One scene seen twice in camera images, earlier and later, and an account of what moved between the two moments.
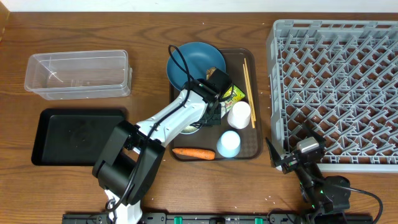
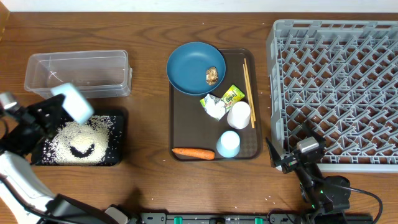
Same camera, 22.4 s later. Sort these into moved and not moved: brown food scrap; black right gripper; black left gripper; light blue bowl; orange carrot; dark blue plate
Moved: light blue bowl; black left gripper
Not moved: dark blue plate; orange carrot; black right gripper; brown food scrap
